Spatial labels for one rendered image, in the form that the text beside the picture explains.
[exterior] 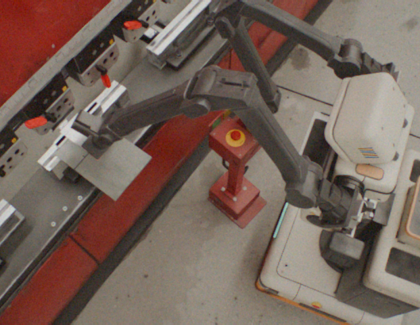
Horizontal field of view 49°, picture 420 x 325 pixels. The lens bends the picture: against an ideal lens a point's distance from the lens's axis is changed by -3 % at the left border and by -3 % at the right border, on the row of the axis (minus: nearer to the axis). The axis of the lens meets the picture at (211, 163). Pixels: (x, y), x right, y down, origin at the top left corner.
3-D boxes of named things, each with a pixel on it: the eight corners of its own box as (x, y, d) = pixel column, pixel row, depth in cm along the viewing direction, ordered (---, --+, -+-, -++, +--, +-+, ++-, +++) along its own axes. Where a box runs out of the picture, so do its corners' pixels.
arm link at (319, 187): (331, 204, 120) (335, 186, 122) (305, 184, 115) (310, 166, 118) (304, 209, 127) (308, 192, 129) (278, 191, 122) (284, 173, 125)
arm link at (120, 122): (215, 115, 99) (230, 77, 104) (196, 98, 96) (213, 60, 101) (107, 149, 130) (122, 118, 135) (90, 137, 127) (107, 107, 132)
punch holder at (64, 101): (42, 138, 135) (21, 110, 120) (22, 123, 137) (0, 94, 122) (76, 102, 140) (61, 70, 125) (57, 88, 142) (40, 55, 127)
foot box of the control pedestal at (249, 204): (242, 229, 244) (244, 223, 233) (207, 198, 251) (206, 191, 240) (267, 202, 250) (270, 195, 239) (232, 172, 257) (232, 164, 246)
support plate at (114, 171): (115, 201, 146) (115, 200, 145) (55, 155, 152) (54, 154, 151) (152, 158, 152) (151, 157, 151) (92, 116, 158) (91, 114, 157)
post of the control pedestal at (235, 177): (234, 196, 239) (240, 150, 189) (226, 189, 240) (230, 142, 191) (241, 189, 240) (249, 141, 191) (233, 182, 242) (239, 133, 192)
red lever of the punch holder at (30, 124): (31, 125, 121) (57, 116, 129) (20, 117, 122) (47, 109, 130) (30, 131, 122) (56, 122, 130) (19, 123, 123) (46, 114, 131)
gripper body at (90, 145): (81, 145, 142) (84, 142, 135) (103, 121, 145) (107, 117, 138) (97, 160, 143) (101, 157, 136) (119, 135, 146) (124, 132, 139)
